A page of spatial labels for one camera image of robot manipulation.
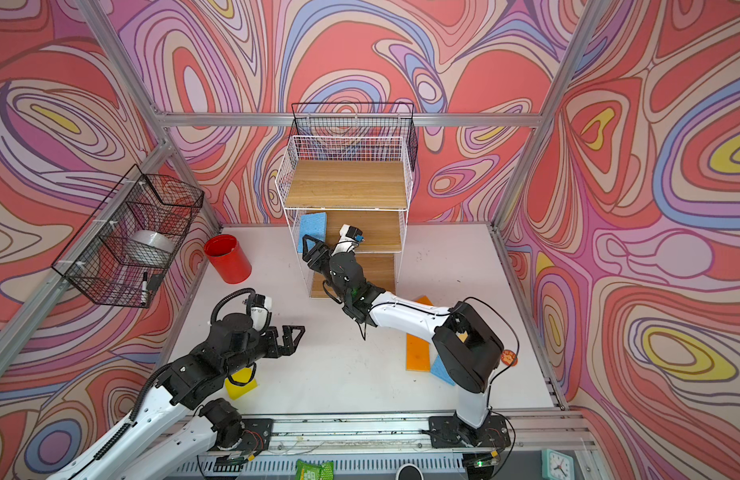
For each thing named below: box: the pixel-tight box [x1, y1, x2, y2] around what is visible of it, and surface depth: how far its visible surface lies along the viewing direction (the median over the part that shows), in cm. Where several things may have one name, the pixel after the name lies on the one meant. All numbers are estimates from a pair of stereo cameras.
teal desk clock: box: [541, 449, 575, 480], surface depth 69 cm
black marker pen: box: [141, 272, 148, 305], surface depth 73 cm
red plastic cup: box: [204, 234, 252, 284], surface depth 101 cm
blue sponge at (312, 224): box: [298, 212, 327, 253], surface depth 84 cm
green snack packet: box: [296, 459, 335, 480], surface depth 69 cm
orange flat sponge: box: [406, 333, 431, 372], surface depth 87 cm
